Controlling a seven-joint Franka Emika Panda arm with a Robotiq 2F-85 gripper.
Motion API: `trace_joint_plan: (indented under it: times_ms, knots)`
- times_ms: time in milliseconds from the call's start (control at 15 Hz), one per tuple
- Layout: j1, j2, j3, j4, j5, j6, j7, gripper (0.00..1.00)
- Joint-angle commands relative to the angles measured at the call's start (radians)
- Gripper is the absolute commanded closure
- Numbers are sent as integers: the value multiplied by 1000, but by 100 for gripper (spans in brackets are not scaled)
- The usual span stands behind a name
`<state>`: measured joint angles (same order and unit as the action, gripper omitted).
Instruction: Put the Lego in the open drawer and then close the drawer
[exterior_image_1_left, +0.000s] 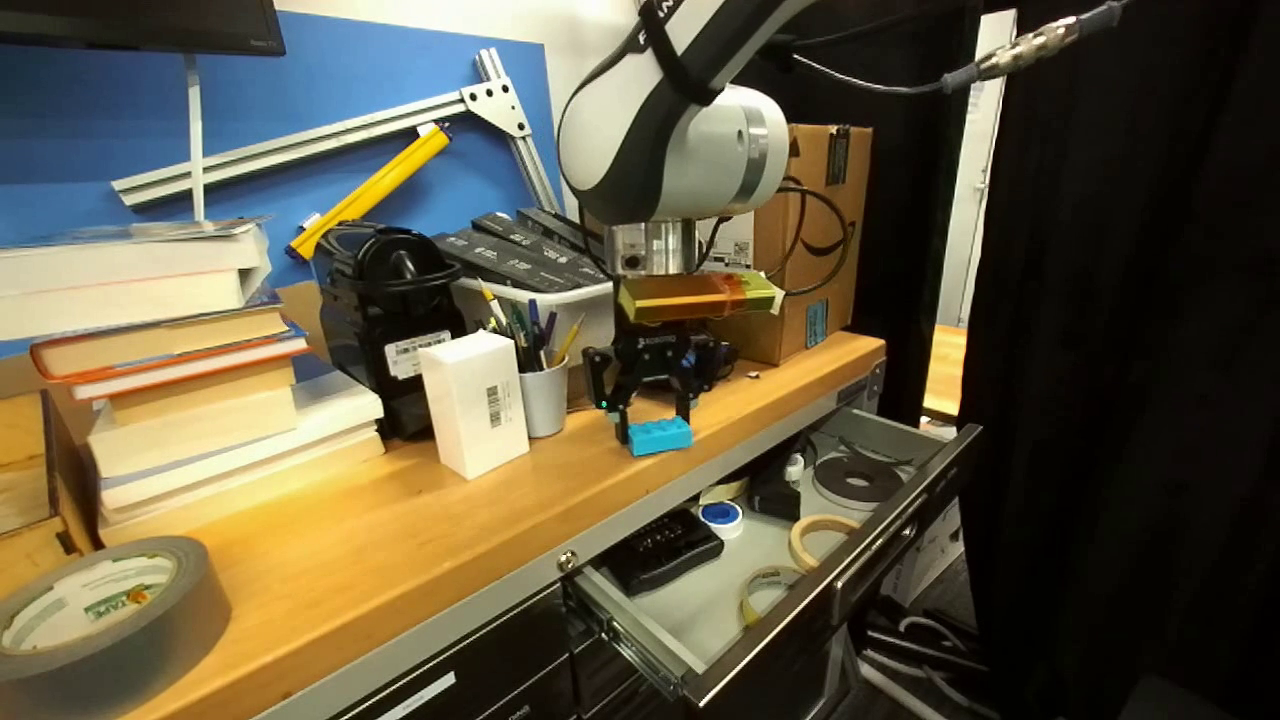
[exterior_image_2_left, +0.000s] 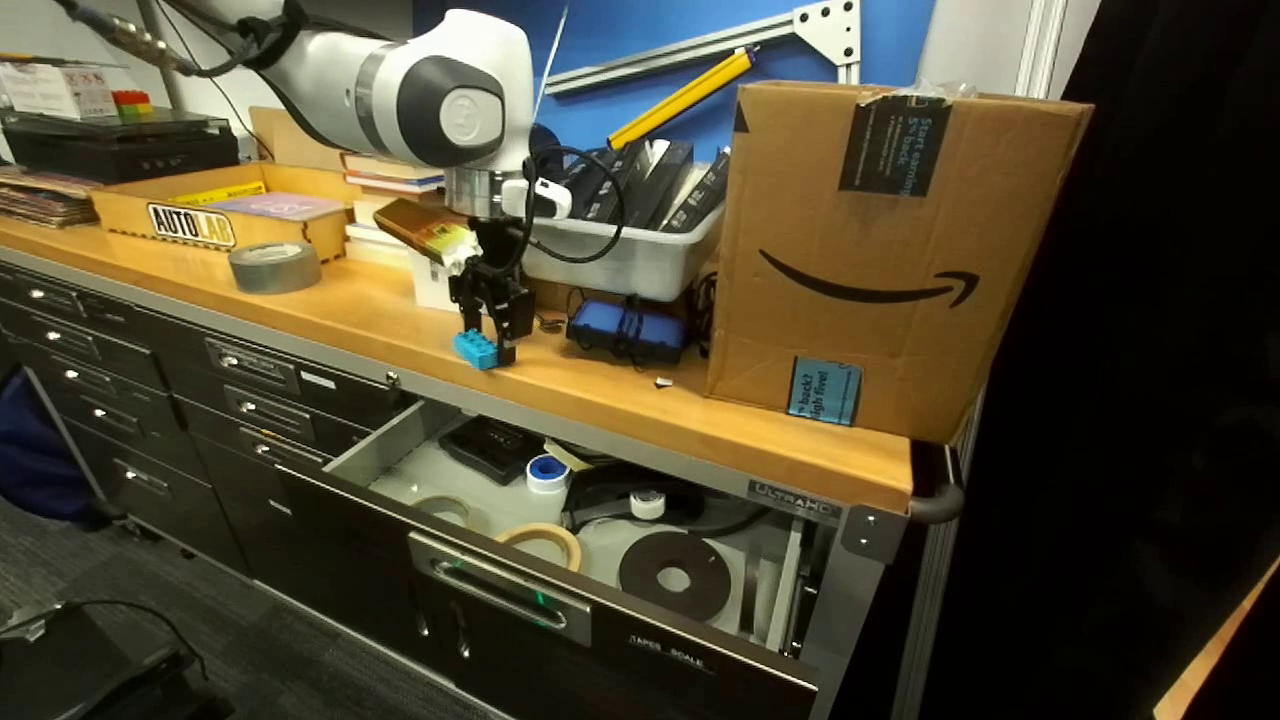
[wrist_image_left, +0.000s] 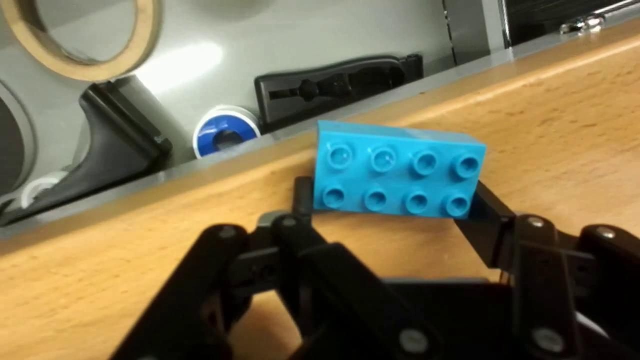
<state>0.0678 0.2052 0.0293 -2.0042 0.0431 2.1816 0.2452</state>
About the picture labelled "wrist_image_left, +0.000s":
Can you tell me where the grey tape roll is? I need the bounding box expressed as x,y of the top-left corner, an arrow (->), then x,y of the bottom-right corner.
0,82 -> 39,199

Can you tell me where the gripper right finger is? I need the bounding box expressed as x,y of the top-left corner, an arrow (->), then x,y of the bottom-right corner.
454,181 -> 640,360

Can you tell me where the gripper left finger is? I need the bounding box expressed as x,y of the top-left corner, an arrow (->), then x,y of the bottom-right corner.
110,176 -> 442,360

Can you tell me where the white plastic ring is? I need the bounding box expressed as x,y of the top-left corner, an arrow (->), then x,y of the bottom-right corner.
18,170 -> 69,210

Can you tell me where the grey drawer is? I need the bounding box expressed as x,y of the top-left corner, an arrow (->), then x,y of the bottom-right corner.
0,0 -> 640,242

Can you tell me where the blue toy brick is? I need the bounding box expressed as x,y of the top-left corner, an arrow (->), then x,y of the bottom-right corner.
313,119 -> 487,220

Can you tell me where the blue and white tape spool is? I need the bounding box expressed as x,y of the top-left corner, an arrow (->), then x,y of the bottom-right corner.
192,104 -> 262,160

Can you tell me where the roll of masking tape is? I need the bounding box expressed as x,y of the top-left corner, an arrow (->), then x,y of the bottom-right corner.
0,0 -> 164,84

